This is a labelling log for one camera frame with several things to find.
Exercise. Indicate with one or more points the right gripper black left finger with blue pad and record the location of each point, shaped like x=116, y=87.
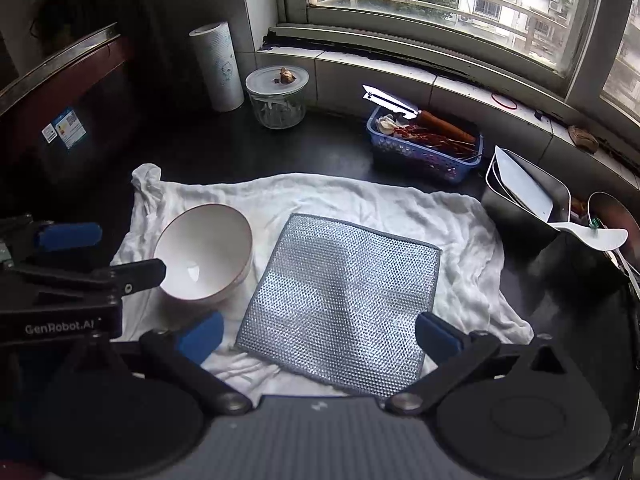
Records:
x=176, y=357

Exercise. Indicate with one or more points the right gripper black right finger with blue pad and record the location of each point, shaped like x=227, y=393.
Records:
x=457, y=356

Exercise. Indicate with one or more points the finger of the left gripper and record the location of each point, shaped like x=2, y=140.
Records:
x=22, y=237
x=123, y=280

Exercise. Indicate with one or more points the white ceramic bowl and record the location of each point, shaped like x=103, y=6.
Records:
x=207, y=251

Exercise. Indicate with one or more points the silver mesh scrubbing cloth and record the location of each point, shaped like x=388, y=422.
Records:
x=337, y=304

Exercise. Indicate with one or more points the white cloth towel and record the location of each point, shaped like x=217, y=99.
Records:
x=467, y=296

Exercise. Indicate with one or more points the dark red appliance with label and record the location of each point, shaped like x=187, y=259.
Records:
x=65, y=115

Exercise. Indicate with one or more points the white ladle spoon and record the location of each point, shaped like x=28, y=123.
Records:
x=600, y=239

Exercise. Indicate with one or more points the blue plastic basket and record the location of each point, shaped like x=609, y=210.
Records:
x=402, y=141

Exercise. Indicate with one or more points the orange-brown cylinder in basket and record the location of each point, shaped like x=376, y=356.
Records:
x=426, y=119

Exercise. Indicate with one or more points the glass jar with lid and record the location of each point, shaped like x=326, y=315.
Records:
x=277, y=95

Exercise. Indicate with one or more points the silver foil package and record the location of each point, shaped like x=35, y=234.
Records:
x=392, y=103

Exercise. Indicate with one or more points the white paper towel roll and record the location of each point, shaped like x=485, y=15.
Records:
x=213, y=49

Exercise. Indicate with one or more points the brown object on sill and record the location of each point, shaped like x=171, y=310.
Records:
x=583, y=139

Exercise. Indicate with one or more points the red rubber band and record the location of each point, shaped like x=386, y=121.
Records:
x=504, y=101

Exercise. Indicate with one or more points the window frame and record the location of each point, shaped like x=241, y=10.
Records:
x=571, y=58

